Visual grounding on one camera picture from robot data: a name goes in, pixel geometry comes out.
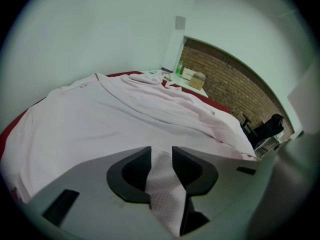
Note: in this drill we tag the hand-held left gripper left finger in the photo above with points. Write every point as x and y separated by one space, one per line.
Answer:
117 181

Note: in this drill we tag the black office chair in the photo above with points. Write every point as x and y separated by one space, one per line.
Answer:
267 131

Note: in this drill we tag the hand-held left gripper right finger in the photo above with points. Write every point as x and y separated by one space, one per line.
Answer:
205 179

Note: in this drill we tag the red tablecloth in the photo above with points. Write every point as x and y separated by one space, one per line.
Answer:
10 129

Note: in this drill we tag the green plastic bottle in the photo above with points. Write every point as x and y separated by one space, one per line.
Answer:
179 69

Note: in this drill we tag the pink robe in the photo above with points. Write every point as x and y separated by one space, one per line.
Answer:
100 124

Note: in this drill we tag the white wall panel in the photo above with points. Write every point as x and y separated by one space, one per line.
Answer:
180 22

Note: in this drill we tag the white side table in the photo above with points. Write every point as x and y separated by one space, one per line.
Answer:
182 84

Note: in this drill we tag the light wooden box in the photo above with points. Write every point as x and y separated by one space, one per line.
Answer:
196 84

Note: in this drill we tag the wooden clothes hanger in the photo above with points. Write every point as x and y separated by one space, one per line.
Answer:
167 77

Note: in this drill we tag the purple cloth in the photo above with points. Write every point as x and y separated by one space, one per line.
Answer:
167 69

